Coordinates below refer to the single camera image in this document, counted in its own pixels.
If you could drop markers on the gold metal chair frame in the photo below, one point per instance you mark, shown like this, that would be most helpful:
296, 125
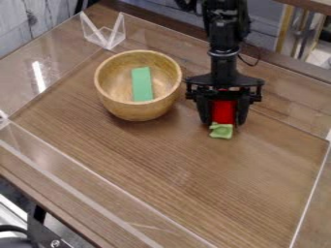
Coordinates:
296, 21

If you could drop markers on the clear acrylic stand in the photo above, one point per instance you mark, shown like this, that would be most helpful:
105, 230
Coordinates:
104, 37

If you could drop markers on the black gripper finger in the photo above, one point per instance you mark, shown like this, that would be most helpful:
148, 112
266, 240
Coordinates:
242, 110
204, 109

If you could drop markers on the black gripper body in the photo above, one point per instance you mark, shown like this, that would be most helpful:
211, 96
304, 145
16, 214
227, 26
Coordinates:
206, 87

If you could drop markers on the red plush strawberry green leaves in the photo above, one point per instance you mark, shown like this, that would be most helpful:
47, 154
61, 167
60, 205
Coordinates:
223, 119

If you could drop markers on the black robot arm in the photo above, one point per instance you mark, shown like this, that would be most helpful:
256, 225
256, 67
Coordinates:
227, 26

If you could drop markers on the green rectangular block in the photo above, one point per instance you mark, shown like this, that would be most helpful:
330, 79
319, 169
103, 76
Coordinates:
142, 84

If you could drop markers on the wooden bowl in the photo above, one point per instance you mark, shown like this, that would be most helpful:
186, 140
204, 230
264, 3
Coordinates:
113, 84

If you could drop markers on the black table leg bracket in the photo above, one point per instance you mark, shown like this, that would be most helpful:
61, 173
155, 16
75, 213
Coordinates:
41, 237

